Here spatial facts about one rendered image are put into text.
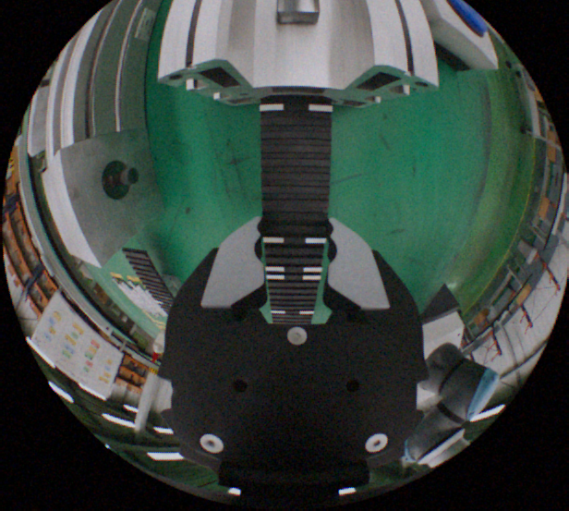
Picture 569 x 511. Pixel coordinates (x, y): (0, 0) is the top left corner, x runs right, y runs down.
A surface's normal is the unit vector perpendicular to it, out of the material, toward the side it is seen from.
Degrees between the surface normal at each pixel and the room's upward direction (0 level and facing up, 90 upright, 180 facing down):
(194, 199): 0
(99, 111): 90
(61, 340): 90
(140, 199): 90
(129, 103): 90
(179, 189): 0
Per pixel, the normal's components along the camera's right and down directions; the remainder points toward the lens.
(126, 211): 1.00, 0.02
